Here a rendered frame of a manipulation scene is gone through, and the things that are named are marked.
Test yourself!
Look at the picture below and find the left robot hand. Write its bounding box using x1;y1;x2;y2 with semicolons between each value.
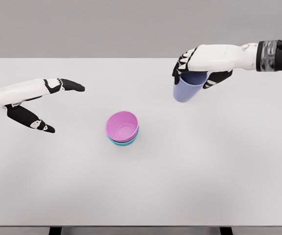
0;78;86;134

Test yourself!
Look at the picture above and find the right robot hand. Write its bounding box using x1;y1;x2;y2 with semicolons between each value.
172;44;242;90

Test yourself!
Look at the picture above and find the pink plastic bowl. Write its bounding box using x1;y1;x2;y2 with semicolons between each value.
105;111;139;142

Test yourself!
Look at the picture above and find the lavender blue plastic cup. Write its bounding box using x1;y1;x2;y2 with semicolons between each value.
173;70;209;103

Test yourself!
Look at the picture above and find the teal plastic bowl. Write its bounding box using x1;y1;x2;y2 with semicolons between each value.
107;125;140;147

